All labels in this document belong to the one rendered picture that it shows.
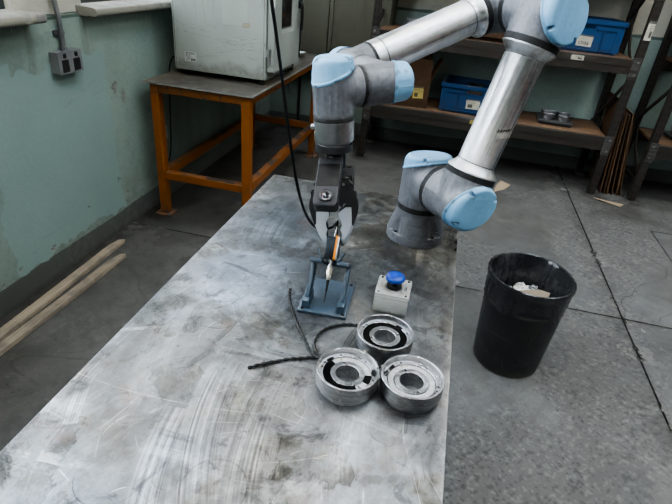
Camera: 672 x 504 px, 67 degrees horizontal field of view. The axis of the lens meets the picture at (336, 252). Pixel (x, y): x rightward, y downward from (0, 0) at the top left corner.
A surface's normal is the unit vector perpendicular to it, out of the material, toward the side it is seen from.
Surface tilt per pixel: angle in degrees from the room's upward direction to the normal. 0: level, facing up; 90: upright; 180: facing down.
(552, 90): 90
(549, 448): 0
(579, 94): 90
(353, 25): 90
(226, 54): 90
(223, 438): 0
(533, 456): 0
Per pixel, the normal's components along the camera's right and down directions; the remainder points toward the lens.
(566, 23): 0.48, 0.36
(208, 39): -0.23, 0.47
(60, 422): 0.09, -0.86
